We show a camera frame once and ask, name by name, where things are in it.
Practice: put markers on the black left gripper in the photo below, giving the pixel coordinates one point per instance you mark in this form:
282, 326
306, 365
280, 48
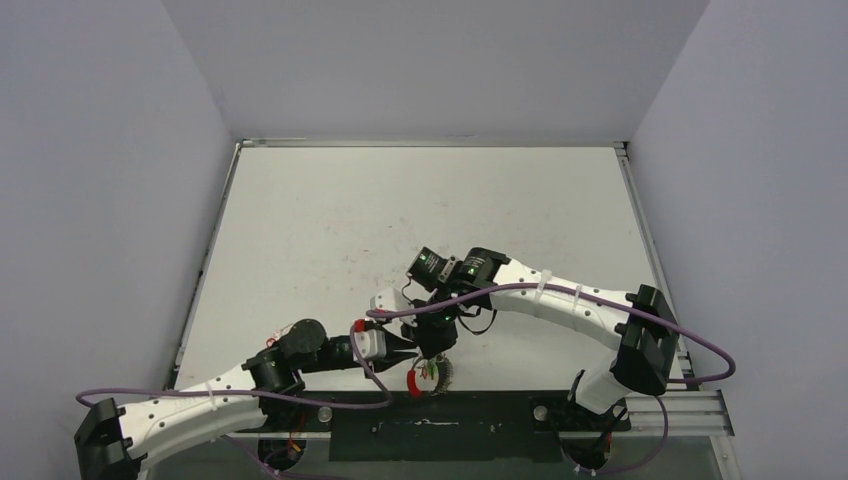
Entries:
393, 358

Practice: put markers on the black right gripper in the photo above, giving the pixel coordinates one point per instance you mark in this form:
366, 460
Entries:
435, 337

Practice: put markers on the silver key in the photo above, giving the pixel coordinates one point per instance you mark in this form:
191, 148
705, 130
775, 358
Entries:
281, 331

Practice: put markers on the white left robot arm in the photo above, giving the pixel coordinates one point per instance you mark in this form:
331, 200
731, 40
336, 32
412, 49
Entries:
120, 441

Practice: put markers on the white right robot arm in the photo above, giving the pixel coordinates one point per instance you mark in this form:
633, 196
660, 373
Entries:
635, 328

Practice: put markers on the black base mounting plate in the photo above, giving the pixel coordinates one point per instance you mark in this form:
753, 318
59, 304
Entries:
539, 425

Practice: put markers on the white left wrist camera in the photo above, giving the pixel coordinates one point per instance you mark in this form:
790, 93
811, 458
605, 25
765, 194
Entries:
368, 341

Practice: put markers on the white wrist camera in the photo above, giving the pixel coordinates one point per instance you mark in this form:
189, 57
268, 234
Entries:
368, 341
391, 300

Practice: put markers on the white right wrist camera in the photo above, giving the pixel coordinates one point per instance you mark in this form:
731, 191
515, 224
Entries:
391, 300

